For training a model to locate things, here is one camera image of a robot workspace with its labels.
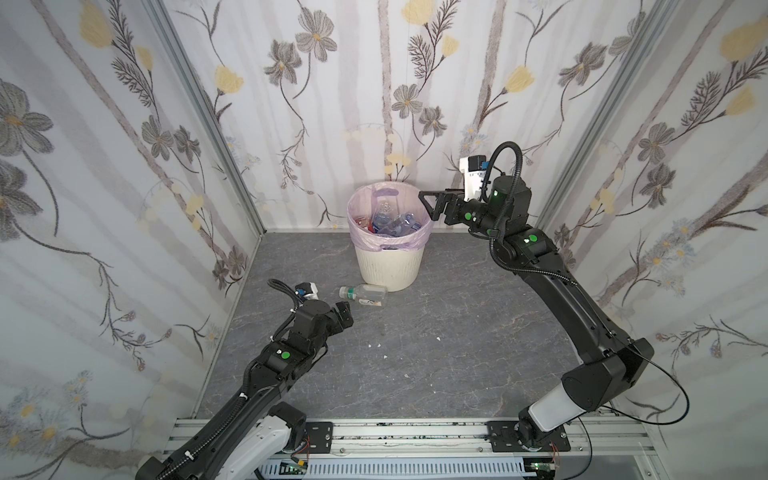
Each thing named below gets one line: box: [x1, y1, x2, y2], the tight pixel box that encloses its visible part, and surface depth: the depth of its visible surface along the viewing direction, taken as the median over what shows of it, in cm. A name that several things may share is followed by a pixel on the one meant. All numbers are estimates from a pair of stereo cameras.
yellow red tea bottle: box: [355, 217, 372, 231], surface depth 91 cm
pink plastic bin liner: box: [347, 182, 434, 251], surface depth 92 cm
